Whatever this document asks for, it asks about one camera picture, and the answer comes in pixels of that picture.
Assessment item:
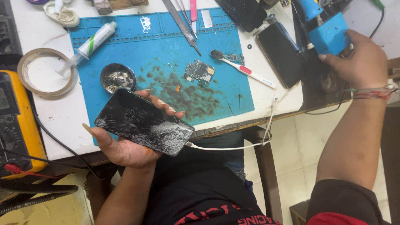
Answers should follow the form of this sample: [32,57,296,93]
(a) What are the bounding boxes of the person's right hand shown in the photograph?
[318,29,389,91]

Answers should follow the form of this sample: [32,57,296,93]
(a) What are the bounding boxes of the person's left hand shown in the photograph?
[82,89,186,169]

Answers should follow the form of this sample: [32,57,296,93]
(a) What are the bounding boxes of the cracked black smartphone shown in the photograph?
[95,87,195,157]

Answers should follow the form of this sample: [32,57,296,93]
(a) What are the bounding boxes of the brown table leg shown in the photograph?
[244,126,283,224]
[86,162,118,219]

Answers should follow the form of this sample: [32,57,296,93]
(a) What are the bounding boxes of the round black tin of parts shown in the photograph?
[100,63,137,94]

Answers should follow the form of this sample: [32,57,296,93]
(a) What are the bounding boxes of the black shirt with red print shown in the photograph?
[142,137,384,225]

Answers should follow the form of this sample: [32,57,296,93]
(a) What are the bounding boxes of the blue flat tool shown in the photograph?
[267,14,300,52]

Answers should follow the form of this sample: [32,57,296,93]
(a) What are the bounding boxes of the blue silicone repair mat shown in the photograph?
[69,8,255,146]

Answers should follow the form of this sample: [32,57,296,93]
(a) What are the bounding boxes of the yellow multimeter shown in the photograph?
[0,70,47,180]

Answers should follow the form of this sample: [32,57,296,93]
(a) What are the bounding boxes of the green phone circuit board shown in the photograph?
[184,59,215,88]

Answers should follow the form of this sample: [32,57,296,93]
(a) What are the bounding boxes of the red multimeter probe lead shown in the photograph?
[4,163,60,179]

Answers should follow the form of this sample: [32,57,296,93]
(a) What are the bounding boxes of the white syringe with green stripe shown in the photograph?
[56,21,118,77]

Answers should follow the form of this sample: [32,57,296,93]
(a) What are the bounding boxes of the white toothbrush with red grip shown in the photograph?
[210,50,277,89]

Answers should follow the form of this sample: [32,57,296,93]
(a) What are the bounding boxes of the small circuit board piece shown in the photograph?
[225,53,245,64]

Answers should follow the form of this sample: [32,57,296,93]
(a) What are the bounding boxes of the clear tape roll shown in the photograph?
[17,48,79,97]

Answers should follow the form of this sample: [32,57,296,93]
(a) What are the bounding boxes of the black phone screen panel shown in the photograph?
[215,0,268,33]

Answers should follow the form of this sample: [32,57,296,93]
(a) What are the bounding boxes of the large metal tweezers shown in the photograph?
[161,0,202,57]

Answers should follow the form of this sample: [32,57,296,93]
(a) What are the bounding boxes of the wooden block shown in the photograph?
[91,0,149,15]

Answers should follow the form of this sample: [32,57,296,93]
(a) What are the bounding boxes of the thin metal tweezers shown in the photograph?
[175,0,198,40]

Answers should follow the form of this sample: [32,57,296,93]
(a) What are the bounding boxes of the small white plate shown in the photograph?
[201,9,213,29]

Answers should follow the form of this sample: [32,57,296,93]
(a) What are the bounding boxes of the black device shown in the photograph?
[0,0,23,58]

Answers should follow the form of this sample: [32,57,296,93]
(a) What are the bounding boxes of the wooden stool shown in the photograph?
[289,200,310,225]

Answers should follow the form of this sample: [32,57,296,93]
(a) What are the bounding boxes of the thread bracelet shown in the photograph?
[350,84,399,100]

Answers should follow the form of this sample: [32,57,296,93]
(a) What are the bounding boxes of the black multimeter cable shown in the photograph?
[30,103,104,180]

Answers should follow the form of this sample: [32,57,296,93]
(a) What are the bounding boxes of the black smartphone with gold frame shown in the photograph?
[256,23,303,89]

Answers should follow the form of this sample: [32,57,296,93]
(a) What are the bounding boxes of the white charging cable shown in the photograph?
[186,95,279,151]

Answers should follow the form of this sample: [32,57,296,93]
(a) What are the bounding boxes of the small metal shield frame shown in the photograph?
[140,16,151,34]

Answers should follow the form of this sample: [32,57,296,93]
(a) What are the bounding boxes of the pink-handled tool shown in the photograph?
[190,0,198,34]

